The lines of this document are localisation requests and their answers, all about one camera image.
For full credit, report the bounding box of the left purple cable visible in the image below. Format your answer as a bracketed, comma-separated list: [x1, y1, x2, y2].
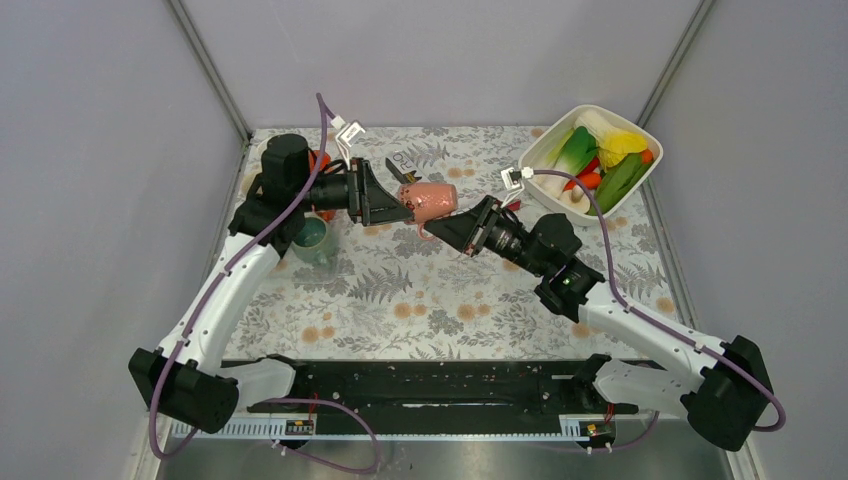
[148, 92, 384, 476]

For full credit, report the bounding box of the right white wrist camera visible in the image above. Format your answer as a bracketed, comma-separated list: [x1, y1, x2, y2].
[500, 167, 534, 209]

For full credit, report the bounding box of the green leek toy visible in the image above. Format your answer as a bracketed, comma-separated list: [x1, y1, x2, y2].
[549, 126, 598, 176]

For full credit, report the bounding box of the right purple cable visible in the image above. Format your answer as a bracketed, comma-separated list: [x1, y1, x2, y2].
[523, 169, 788, 454]

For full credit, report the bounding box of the purple cable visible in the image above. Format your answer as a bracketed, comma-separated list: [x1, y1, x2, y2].
[148, 92, 384, 476]
[523, 169, 788, 454]

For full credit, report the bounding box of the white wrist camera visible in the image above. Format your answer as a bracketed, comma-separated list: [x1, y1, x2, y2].
[330, 116, 365, 151]
[500, 167, 534, 209]

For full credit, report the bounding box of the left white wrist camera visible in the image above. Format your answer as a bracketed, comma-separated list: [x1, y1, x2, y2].
[330, 116, 365, 151]

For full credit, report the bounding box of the white vegetable tray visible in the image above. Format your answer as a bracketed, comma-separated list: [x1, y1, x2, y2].
[517, 105, 663, 226]

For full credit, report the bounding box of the mushroom toy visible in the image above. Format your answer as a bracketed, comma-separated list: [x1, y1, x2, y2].
[558, 186, 591, 214]

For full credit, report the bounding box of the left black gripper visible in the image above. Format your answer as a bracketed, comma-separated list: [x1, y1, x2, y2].
[295, 157, 415, 225]

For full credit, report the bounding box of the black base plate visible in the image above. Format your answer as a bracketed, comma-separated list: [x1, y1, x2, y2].
[180, 357, 708, 439]

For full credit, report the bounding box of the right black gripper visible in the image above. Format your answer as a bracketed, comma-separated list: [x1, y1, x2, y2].
[425, 194, 550, 276]

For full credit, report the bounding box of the green ceramic mug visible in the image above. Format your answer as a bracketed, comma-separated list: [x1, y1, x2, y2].
[291, 216, 338, 265]

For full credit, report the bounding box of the red carrot toy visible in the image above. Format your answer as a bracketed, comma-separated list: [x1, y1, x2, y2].
[564, 172, 602, 191]

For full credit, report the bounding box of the orange enamel mug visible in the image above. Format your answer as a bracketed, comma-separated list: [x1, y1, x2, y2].
[309, 150, 332, 174]

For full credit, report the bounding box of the napa cabbage toy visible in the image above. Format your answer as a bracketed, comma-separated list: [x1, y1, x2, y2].
[574, 109, 616, 141]

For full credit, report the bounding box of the floral tablecloth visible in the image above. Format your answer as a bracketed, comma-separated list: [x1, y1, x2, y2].
[225, 126, 691, 360]

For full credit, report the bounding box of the brown pink dotted mug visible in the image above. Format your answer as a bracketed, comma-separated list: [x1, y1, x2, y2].
[396, 182, 458, 241]

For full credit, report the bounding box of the small orange cup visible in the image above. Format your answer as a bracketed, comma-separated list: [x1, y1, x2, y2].
[315, 210, 336, 222]

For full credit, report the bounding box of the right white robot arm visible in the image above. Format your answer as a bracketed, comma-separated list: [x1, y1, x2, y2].
[423, 197, 775, 452]

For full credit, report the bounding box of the black and white box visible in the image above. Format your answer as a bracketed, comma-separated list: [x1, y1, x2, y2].
[384, 151, 425, 185]

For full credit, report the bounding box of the green cucumber toy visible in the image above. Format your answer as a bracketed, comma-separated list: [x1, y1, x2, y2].
[594, 153, 653, 214]

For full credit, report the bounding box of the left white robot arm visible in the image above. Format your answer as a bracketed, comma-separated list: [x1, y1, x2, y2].
[128, 134, 413, 433]

